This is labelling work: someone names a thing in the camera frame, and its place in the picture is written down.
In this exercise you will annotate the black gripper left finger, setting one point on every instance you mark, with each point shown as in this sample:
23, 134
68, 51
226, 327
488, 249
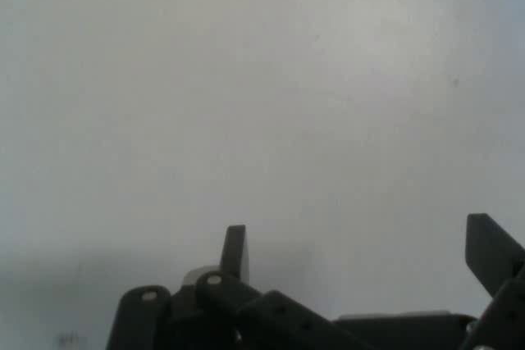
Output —
229, 309

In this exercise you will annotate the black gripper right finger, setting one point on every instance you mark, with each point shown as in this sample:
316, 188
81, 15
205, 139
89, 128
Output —
492, 255

